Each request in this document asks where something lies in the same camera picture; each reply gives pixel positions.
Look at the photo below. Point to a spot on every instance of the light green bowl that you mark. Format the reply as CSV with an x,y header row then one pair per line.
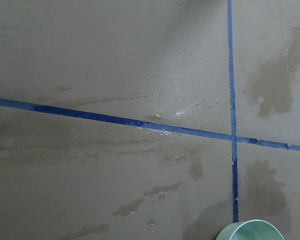
x,y
250,230

